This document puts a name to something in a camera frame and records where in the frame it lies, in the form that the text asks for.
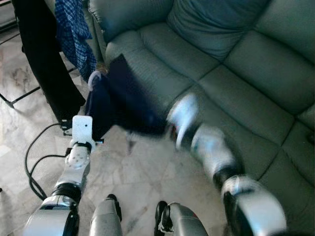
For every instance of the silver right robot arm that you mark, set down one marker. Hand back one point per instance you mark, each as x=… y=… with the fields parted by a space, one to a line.
x=231 y=172

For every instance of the blue plaid shirt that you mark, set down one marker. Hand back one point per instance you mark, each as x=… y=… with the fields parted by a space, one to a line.
x=74 y=34

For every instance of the black hanging garment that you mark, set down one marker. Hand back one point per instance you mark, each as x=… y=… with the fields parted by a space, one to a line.
x=47 y=59

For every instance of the silver right robot leg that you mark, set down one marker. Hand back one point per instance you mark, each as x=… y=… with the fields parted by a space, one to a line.
x=184 y=221

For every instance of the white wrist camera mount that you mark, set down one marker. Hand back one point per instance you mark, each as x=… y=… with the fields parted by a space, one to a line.
x=184 y=115
x=82 y=129

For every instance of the navy blue garment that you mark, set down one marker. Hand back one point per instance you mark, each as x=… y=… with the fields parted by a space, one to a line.
x=123 y=103

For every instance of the pink plastic hanger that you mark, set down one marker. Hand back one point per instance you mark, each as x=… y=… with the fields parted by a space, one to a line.
x=91 y=74

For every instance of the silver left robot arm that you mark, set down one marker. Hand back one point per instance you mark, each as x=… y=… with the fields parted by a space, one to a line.
x=74 y=169

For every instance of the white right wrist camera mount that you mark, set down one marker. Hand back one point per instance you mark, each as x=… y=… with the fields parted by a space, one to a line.
x=184 y=115

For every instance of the dark green leather sofa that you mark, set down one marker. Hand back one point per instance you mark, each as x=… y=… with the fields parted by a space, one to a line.
x=236 y=64

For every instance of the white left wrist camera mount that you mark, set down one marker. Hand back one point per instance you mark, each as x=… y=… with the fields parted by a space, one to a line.
x=82 y=129

